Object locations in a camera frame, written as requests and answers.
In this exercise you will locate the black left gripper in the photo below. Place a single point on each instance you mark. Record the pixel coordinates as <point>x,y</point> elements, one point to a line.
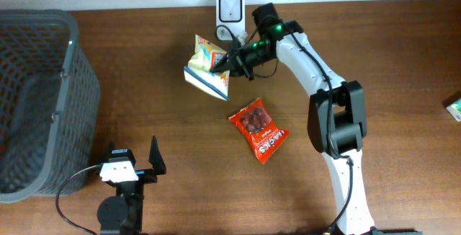
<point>148,176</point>

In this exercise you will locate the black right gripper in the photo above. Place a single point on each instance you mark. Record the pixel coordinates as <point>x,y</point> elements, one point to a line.
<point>239,60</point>

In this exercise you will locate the beige snack chip bag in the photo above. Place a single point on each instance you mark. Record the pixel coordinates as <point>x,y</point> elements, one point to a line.
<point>197,71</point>

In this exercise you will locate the red Hacks candy bag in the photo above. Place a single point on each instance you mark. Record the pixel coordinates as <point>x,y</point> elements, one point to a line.
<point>259,129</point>

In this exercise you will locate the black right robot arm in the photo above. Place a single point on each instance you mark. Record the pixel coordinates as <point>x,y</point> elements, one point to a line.
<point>337,122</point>

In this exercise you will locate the white barcode scanner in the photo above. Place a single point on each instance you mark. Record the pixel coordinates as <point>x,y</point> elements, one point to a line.
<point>230,18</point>

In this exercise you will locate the grey plastic mesh basket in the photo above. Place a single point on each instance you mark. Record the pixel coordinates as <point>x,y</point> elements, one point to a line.
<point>49,104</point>

